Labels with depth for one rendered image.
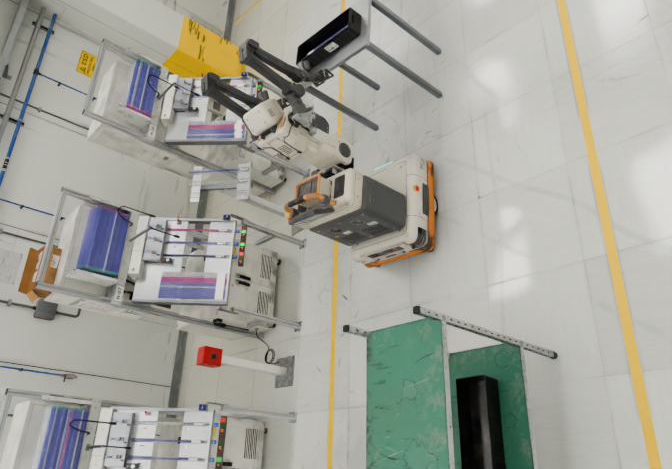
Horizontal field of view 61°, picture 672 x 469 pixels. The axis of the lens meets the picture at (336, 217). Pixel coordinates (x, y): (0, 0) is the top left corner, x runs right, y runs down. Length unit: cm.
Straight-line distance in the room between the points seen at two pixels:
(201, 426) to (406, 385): 202
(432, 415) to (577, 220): 148
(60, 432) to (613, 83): 398
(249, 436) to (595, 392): 266
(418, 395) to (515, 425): 61
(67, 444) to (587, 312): 324
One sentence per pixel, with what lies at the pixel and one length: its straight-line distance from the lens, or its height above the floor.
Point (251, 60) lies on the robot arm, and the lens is 331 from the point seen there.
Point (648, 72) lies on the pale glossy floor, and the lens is 358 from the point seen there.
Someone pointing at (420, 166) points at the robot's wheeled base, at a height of 21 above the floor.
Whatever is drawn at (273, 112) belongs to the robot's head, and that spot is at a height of 129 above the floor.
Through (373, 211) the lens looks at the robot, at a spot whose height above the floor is 60.
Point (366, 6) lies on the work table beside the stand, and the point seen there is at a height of 80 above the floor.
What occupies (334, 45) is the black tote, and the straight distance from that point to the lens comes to 415.
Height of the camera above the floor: 282
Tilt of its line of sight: 36 degrees down
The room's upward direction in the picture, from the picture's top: 67 degrees counter-clockwise
